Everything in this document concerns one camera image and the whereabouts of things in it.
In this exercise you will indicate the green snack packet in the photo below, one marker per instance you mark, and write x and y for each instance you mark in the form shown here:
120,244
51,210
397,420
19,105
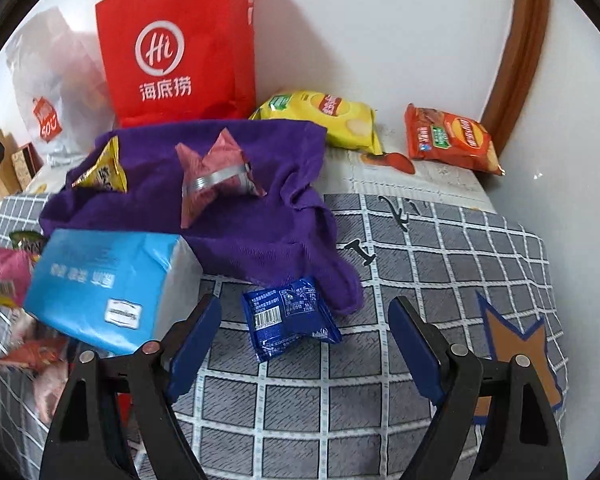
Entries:
25,240

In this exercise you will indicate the pink silver-band snack packet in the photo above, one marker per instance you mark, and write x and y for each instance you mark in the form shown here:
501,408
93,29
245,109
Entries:
215,160

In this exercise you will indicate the brown wooden frame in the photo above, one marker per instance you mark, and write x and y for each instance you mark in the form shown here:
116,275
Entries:
522,60

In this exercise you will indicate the blue snack packet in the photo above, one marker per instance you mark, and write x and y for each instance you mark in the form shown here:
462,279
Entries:
285,320

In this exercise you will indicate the purple towel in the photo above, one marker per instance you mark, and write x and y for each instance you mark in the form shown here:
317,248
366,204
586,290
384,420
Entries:
260,220

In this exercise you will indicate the plain yellow snack packet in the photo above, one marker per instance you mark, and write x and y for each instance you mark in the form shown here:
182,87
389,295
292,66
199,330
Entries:
0,296

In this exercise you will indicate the white plastic bag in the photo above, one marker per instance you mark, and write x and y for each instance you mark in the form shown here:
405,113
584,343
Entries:
50,75

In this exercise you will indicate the orange chip bag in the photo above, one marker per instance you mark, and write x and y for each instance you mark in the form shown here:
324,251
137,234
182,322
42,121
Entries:
445,135

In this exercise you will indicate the red paper bag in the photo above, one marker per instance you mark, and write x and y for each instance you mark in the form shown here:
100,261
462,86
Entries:
180,20

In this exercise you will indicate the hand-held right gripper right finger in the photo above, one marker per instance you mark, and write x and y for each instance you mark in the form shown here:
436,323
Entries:
420,350

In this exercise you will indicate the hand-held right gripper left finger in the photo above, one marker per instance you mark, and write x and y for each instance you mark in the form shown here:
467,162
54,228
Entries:
195,345

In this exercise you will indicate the white printed cloth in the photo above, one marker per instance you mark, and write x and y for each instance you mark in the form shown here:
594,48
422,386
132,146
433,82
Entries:
430,185

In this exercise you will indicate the magenta snack packet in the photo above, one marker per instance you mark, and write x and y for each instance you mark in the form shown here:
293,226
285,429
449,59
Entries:
12,267

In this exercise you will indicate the pale pink snack packet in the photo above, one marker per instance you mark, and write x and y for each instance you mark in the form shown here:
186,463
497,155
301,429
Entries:
50,390

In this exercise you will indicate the yellow chip bag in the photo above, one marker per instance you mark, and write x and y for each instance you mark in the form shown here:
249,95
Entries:
330,120

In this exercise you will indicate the blue tissue pack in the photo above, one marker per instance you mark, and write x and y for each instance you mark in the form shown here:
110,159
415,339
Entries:
95,280

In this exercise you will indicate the orange long snack packet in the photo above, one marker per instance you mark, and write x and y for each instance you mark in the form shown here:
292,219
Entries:
35,355

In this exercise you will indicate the yellow black-print snack packet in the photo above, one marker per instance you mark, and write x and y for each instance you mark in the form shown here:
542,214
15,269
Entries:
105,172

